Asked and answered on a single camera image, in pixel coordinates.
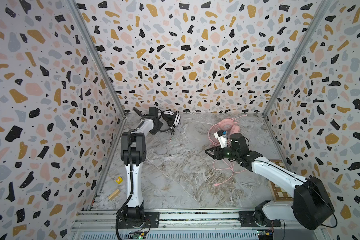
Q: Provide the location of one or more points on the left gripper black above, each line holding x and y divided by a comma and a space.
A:
159, 124

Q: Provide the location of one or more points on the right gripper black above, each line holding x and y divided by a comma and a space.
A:
219, 153

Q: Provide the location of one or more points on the white black headphones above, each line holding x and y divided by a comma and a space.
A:
171, 118

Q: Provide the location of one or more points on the pink headphones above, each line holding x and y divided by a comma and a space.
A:
231, 125

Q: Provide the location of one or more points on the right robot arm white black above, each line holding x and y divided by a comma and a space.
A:
310, 206

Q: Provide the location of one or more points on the small yellow block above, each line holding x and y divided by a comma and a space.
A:
119, 180

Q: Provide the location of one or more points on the wooden checkerboard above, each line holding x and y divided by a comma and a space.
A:
278, 193

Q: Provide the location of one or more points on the small wooden block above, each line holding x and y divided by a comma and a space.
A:
113, 195

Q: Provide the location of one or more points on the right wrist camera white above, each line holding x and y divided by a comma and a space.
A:
222, 137

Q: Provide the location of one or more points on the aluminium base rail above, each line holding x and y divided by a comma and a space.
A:
189, 224

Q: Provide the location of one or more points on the left corner aluminium post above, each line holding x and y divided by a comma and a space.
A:
72, 5

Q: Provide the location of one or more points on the corner aluminium post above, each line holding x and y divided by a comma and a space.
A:
319, 14
72, 5

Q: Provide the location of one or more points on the right corner aluminium post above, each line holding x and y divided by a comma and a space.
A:
319, 14

